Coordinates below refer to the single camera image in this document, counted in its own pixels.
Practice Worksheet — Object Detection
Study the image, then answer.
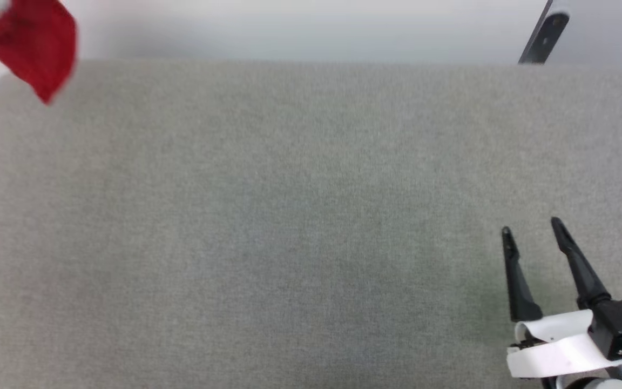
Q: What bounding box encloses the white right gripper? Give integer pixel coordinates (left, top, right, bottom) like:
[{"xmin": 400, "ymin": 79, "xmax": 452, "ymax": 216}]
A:
[{"xmin": 502, "ymin": 217, "xmax": 622, "ymax": 379}]

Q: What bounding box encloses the red Bulls basketball jersey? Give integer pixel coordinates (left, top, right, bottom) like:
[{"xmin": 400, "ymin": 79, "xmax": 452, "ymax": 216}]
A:
[{"xmin": 0, "ymin": 0, "xmax": 78, "ymax": 104}]

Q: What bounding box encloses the dark oval wall bracket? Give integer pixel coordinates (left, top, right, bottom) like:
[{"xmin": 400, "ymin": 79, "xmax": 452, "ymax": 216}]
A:
[{"xmin": 522, "ymin": 10, "xmax": 570, "ymax": 64}]

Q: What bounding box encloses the dark vertical wall strip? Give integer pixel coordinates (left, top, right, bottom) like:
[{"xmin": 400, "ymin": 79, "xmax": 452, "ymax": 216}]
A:
[{"xmin": 518, "ymin": 0, "xmax": 555, "ymax": 64}]

